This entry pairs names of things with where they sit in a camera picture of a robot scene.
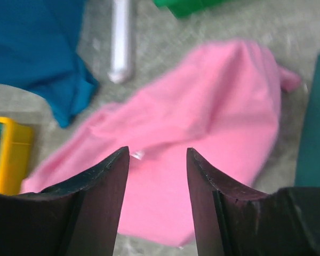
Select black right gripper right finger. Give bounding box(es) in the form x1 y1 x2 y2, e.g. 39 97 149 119
187 148 320 255

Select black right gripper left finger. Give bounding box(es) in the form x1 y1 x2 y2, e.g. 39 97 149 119
0 147 130 255

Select pink t shirt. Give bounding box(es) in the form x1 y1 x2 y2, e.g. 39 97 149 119
21 40 301 247

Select blue t shirt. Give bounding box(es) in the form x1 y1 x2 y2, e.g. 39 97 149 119
0 1 99 128

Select dark green shorts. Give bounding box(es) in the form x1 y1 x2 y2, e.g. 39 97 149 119
294 54 320 187

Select yellow plastic tray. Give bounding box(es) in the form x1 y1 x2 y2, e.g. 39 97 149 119
0 117 34 195

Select silver clothes rack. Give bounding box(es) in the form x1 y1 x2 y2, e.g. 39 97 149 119
108 0 135 84

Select green plastic tray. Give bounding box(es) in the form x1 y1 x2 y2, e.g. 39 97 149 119
153 0 227 18

